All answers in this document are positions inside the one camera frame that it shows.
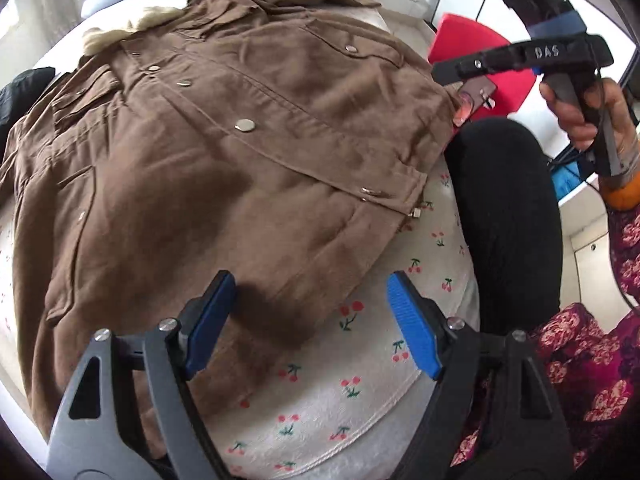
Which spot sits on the small maroon pouch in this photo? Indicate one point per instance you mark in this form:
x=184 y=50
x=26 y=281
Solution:
x=475 y=97

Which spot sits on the cherry print blanket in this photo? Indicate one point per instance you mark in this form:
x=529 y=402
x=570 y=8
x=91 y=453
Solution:
x=350 y=385

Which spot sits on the person's right forearm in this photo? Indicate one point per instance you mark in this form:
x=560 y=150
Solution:
x=627 y=240

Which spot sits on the person's black trouser leg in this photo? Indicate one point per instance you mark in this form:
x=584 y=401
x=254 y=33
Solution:
x=505 y=220

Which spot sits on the white cabinet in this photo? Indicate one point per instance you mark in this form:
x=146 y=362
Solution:
x=590 y=250

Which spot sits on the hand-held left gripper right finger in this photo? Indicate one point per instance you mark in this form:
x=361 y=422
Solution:
x=412 y=325

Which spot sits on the brown jacket with fur collar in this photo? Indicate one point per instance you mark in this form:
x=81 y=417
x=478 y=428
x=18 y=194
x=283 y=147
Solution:
x=250 y=185

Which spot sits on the maroon floral garment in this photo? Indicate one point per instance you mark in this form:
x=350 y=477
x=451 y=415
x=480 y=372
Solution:
x=585 y=370

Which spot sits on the red chair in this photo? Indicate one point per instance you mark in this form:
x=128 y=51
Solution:
x=470 y=40

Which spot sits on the person's right hand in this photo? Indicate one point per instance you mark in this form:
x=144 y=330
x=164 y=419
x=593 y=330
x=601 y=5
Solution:
x=622 y=125

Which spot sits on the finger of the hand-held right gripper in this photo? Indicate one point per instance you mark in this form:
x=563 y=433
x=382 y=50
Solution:
x=460 y=67

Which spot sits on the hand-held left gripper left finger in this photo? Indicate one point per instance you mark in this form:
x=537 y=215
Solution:
x=212 y=320

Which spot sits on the dark jacket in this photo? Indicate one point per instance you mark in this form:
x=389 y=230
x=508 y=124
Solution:
x=20 y=95

